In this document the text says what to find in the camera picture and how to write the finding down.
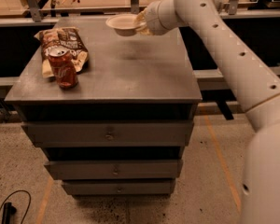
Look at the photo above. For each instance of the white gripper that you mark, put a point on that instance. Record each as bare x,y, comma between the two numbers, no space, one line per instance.
151,17

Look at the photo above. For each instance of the white paper bowl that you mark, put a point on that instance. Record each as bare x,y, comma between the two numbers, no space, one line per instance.
124,24

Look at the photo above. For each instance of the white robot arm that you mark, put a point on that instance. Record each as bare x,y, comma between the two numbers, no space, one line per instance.
255,86

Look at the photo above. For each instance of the red coke can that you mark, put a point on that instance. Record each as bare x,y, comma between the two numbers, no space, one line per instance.
60,60

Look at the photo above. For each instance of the brown chip bag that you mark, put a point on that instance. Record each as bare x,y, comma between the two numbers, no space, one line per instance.
66,37

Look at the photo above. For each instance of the grey drawer cabinet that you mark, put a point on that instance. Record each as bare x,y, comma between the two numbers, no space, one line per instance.
127,79

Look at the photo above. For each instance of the top grey drawer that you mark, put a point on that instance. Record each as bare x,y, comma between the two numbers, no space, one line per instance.
109,134

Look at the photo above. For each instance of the grey drawer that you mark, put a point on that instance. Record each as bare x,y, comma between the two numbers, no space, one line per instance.
103,170
109,134
119,187

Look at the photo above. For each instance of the middle grey drawer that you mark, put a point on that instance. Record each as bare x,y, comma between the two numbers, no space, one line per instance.
103,170

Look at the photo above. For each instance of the bottom grey drawer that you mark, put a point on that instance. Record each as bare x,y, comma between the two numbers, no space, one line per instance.
119,187

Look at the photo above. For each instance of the grey metal rail frame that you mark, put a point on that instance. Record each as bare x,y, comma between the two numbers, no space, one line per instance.
243,12

